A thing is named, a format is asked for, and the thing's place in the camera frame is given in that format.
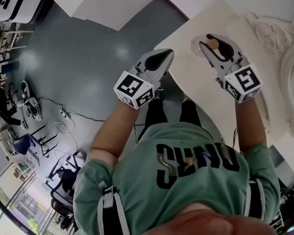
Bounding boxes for blue seat chair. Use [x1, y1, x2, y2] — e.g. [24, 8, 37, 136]
[12, 125, 59, 166]

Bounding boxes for person's right leg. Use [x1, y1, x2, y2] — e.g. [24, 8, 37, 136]
[179, 100, 202, 130]

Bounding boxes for person's head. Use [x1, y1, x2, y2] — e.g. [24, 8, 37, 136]
[142, 208, 279, 235]

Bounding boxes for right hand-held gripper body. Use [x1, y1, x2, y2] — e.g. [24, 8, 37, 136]
[214, 55, 262, 104]

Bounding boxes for black white shoulder strap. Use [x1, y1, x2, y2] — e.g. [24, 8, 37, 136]
[97, 181, 130, 235]
[244, 179, 267, 221]

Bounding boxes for person's left leg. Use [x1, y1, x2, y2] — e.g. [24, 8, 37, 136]
[137, 98, 169, 141]

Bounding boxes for person's left forearm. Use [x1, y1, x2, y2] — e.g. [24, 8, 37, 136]
[89, 101, 141, 166]

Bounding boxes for oval mirror ornate white frame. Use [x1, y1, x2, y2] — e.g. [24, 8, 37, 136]
[245, 12, 294, 142]

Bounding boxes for black mesh office chair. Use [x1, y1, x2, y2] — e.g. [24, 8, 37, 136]
[45, 153, 82, 216]

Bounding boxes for green printed t-shirt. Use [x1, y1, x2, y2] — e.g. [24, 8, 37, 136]
[73, 121, 281, 235]

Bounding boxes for person's leg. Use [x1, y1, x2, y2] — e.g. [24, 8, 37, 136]
[137, 98, 169, 141]
[179, 100, 202, 130]

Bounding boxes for teal bin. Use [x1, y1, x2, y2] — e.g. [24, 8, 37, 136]
[1, 61, 20, 75]

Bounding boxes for black white equipment pile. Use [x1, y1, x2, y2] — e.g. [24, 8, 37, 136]
[19, 79, 43, 121]

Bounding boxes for person's right forearm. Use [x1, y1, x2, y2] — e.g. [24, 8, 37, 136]
[234, 97, 268, 154]

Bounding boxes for white dressing table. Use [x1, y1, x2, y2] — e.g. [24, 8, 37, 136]
[153, 0, 285, 154]

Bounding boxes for black floor cable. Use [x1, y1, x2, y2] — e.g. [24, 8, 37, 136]
[38, 96, 106, 122]

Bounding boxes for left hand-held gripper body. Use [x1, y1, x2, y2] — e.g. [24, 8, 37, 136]
[113, 63, 168, 110]

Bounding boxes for white frame wooden stool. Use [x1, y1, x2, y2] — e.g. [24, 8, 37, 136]
[0, 22, 29, 65]

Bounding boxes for white floor cable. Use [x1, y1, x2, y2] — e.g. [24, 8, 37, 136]
[54, 120, 79, 154]

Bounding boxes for white shelf counter unit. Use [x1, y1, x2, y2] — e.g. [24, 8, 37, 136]
[38, 0, 160, 31]

